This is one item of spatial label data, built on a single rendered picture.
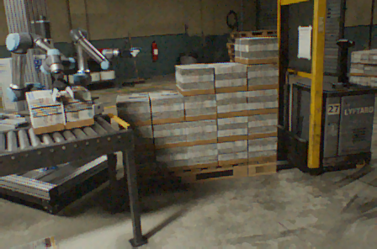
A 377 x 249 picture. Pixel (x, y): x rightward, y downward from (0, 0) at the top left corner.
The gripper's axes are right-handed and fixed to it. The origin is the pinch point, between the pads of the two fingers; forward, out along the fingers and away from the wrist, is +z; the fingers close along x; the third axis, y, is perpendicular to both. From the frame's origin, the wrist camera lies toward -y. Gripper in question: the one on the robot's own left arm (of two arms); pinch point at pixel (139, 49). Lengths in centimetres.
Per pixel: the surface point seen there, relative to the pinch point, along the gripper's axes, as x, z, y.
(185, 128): 43, 41, 64
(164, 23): -702, -36, 54
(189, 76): 35, 47, 19
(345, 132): 31, 189, 81
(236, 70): 27, 87, 18
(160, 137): 48, 18, 70
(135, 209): 133, 9, 80
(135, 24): -656, -114, 49
